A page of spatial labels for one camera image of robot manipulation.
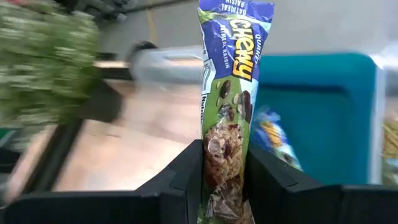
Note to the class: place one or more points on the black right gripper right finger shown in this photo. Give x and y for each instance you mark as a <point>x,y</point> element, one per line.
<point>280,202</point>

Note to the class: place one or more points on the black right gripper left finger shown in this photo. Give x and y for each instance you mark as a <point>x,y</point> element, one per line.
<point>174,199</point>

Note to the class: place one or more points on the blue oatmeal raisin granola bar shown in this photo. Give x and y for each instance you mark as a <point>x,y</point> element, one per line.
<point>273,137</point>
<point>233,93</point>

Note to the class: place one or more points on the green yellow granola bar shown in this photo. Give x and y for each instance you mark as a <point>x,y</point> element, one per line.
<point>391,149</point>

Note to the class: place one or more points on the teal plastic bin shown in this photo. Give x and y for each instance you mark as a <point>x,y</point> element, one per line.
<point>326,124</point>

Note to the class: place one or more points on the green potted plant black pot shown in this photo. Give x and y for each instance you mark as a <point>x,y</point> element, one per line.
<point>46,62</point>

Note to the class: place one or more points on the black table border rail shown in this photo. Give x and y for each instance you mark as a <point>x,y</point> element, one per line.
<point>53,155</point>

